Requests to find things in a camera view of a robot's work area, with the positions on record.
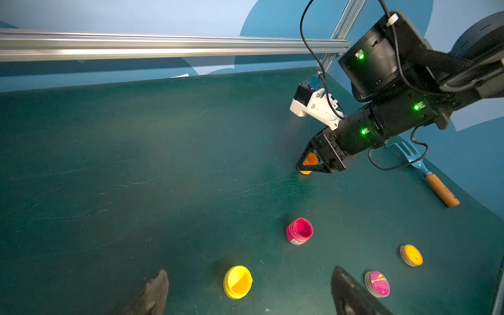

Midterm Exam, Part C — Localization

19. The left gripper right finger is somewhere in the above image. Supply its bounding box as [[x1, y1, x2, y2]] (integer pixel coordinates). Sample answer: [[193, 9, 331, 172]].
[[331, 266, 392, 315]]

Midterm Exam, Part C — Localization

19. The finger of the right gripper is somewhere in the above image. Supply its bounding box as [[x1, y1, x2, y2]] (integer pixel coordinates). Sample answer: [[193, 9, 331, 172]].
[[296, 140, 332, 173]]

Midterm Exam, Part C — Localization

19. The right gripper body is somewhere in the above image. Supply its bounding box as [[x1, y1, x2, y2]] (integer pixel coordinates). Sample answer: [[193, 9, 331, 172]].
[[308, 127, 356, 173]]

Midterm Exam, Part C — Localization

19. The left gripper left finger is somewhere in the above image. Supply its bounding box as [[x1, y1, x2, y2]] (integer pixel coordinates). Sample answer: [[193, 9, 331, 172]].
[[114, 269, 169, 315]]

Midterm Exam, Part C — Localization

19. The orange paint jar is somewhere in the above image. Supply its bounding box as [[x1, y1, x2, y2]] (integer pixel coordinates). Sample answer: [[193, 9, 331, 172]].
[[300, 152, 319, 175]]

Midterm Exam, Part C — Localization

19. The orange jar lid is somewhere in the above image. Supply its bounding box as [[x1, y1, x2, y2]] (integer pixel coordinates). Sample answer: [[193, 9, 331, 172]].
[[399, 244, 423, 267]]

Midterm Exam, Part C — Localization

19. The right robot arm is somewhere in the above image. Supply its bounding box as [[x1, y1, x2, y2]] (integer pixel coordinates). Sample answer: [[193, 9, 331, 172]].
[[291, 10, 503, 173]]

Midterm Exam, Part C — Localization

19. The magenta jar lid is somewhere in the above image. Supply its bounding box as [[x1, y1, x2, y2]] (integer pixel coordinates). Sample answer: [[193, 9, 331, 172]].
[[364, 271, 391, 298]]

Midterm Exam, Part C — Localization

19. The magenta paint jar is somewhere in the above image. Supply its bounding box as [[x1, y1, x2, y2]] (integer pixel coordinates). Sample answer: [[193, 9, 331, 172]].
[[286, 218, 314, 246]]

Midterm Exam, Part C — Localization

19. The yellow jar lid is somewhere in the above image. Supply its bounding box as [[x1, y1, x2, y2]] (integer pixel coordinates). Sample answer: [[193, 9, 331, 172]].
[[223, 265, 253, 299]]

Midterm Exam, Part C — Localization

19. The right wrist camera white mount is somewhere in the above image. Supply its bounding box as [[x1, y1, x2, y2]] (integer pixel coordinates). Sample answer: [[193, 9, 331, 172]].
[[290, 72, 344, 131]]

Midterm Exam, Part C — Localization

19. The blue garden fork wooden handle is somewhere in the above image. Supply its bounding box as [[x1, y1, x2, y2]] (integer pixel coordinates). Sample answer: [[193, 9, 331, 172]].
[[388, 142, 461, 207]]

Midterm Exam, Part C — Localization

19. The right aluminium frame post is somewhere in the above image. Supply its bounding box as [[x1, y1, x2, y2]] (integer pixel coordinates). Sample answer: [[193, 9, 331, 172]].
[[320, 0, 366, 72]]

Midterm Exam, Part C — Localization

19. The horizontal aluminium frame bar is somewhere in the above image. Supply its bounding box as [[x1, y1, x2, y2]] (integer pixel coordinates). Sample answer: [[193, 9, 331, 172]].
[[1, 28, 350, 62]]

